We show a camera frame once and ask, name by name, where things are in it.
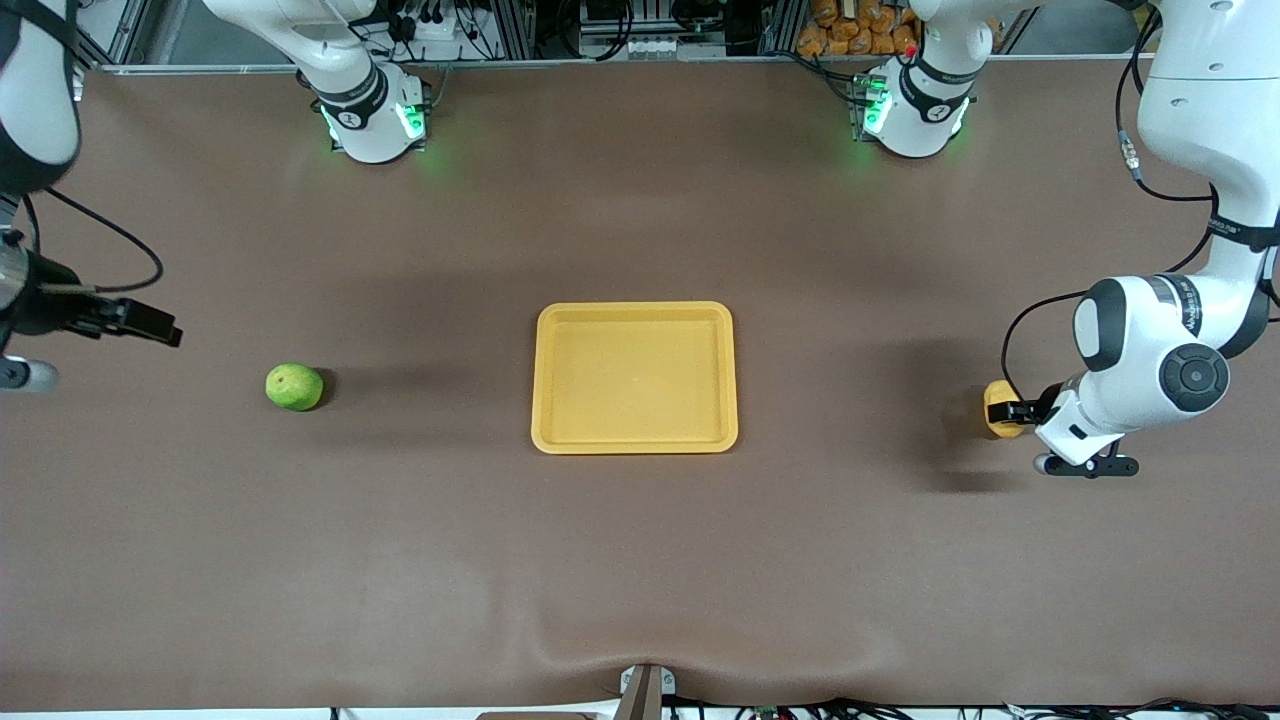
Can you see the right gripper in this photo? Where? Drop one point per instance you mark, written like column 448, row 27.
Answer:
column 48, row 304

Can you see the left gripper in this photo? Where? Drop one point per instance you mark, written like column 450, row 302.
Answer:
column 1043, row 403

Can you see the yellow potato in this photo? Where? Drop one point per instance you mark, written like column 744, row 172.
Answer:
column 997, row 400

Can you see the green apple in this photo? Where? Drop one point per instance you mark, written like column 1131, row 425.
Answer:
column 293, row 387

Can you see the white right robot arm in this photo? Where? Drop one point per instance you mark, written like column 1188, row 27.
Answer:
column 370, row 130

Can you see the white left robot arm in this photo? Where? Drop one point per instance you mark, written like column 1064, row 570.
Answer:
column 1200, row 100

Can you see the yellow plastic tray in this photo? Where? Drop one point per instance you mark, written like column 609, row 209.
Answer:
column 635, row 385

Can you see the orange packaged snacks pile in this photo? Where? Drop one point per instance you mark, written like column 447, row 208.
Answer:
column 850, row 40

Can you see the brown table mat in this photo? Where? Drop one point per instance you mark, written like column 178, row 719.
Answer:
column 640, row 560

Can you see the white power strip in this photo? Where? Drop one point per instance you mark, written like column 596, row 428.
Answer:
column 440, row 28

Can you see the white terminal block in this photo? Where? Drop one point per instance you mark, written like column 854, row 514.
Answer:
column 655, row 47

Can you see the aluminium frame post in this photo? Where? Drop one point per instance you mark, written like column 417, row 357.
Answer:
column 130, row 30

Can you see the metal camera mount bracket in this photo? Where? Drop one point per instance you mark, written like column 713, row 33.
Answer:
column 645, row 695

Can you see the aluminium table edge rail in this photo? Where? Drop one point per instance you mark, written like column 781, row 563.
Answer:
column 600, row 63

